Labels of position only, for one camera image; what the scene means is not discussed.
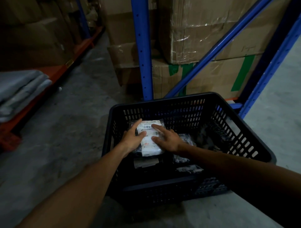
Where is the person's left hand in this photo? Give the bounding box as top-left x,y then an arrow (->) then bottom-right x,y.
120,118 -> 147,158

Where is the person's right hand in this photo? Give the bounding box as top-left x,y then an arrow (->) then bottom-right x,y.
151,124 -> 187,155

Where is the black parcel with white label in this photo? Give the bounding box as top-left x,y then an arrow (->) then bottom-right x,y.
130,119 -> 166,157

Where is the person's left forearm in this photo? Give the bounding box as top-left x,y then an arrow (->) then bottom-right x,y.
16,143 -> 132,228

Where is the person's right forearm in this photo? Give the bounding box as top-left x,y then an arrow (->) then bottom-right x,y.
177,142 -> 301,228

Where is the black parcel with grey label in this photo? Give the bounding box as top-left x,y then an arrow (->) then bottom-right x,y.
134,157 -> 160,169

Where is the small black wrapped parcel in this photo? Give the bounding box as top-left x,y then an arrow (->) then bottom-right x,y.
176,164 -> 204,175

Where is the crumpled black plastic bag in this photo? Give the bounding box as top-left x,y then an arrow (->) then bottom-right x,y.
196,124 -> 234,151

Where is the black plastic basket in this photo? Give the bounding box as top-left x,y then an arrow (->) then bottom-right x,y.
102,92 -> 277,207

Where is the dented cardboard box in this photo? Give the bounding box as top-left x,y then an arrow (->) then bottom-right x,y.
107,40 -> 161,87

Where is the blue perforated rack upright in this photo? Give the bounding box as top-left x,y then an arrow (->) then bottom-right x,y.
131,0 -> 154,101

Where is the cardboard box with green tape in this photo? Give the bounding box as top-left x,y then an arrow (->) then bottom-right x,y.
152,54 -> 263,101

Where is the orange rack beam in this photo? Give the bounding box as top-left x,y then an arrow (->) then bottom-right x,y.
0,25 -> 105,151

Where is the blue diagonal rack brace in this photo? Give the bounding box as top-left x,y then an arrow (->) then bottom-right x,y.
164,0 -> 271,98

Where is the plain cardboard box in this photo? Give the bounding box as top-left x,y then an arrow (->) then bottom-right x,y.
101,0 -> 158,45

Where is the large tape-wrapped cardboard box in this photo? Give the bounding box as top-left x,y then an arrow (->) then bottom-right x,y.
159,0 -> 291,65

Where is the stack of grey folded bags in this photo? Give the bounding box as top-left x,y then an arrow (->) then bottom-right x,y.
0,70 -> 53,123

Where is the stack of dark cardboard boxes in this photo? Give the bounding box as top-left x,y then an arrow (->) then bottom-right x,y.
0,0 -> 83,69

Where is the thin blue rack post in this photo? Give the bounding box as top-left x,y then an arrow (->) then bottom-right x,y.
76,0 -> 91,40

